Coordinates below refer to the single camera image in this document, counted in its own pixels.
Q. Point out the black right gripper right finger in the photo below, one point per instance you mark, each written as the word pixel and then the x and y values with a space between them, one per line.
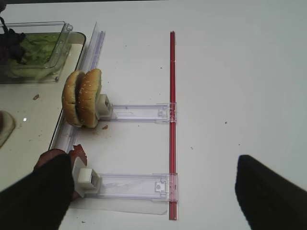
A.
pixel 267 200

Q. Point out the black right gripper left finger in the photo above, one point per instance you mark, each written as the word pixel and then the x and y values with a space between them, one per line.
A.
pixel 40 200

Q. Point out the purple cabbage leaves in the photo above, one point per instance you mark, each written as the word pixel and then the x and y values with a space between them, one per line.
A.
pixel 10 46

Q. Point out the green lettuce in container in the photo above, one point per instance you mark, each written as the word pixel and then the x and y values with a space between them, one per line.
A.
pixel 41 57

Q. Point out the bottom bun on tray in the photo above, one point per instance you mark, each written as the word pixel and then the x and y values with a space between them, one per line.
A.
pixel 7 125

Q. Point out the silver metal tray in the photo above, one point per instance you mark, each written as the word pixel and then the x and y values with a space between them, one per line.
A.
pixel 36 106

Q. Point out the right red strip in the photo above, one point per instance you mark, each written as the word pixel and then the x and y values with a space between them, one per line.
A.
pixel 172 129

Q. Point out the sesame bun left of pair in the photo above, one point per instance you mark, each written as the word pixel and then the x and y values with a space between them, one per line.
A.
pixel 69 97

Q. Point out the sesame bun of pair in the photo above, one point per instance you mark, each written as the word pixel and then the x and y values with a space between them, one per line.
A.
pixel 69 97
pixel 88 94

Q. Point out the sesame bun right of pair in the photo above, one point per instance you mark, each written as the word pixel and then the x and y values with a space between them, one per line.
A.
pixel 88 94

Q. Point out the clear plastic container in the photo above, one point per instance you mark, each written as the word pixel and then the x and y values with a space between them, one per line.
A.
pixel 63 44

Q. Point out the right lower clear pusher rail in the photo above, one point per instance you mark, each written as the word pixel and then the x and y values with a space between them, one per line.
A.
pixel 136 193

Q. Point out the clear pusher rail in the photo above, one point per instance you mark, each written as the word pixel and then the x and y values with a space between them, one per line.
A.
pixel 157 113
pixel 136 193

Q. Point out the right upper clear pusher rail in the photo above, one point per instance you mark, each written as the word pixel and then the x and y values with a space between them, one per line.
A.
pixel 157 113

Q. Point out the right clear divider wall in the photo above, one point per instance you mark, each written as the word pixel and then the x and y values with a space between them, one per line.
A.
pixel 65 135

